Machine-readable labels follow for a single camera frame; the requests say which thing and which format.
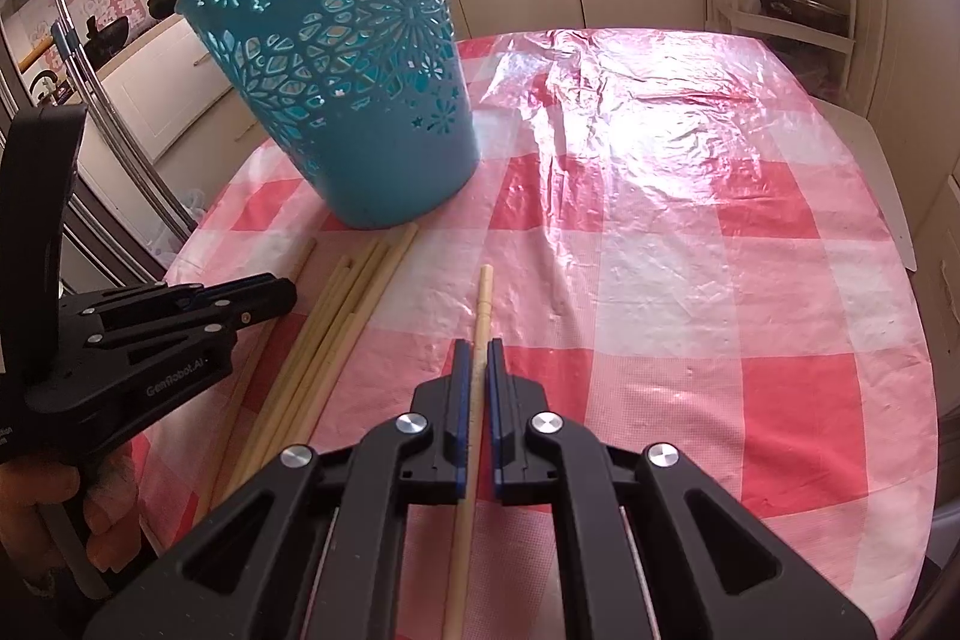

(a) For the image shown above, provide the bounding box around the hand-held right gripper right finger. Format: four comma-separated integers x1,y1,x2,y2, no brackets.
486,338,878,640

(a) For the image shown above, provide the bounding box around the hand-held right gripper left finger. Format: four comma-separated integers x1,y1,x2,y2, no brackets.
82,340,475,640

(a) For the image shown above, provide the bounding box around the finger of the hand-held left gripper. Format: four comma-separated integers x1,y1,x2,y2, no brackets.
57,275,299,342
100,321,254,380

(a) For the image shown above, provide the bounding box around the wooden chopstick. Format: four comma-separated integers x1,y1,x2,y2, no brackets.
251,224,419,465
221,255,353,498
442,265,496,640
229,241,380,487
240,239,397,476
195,236,318,525

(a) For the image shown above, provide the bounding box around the blue perforated plastic basket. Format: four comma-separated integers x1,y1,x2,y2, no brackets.
175,0,482,232

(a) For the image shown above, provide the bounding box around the person's left hand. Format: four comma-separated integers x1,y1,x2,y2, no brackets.
0,441,147,600

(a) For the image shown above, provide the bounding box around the white plastic bag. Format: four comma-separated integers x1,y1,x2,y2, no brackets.
156,188,209,260

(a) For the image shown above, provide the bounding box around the cream cabinet under stove counter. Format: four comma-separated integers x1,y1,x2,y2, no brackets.
94,6,260,165

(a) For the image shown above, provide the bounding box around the red checkered plastic tablecloth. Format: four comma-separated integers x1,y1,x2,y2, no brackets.
131,26,942,640

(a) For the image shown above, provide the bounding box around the kettle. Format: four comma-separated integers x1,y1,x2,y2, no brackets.
28,68,62,107

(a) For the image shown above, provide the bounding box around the black wok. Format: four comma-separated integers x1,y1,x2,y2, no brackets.
84,12,130,65

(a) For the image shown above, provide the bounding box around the pot with lid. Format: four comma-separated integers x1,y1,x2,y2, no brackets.
733,0,850,35

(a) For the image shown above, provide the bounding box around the cream cabinet with drawers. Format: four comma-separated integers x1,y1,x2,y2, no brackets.
851,0,960,281

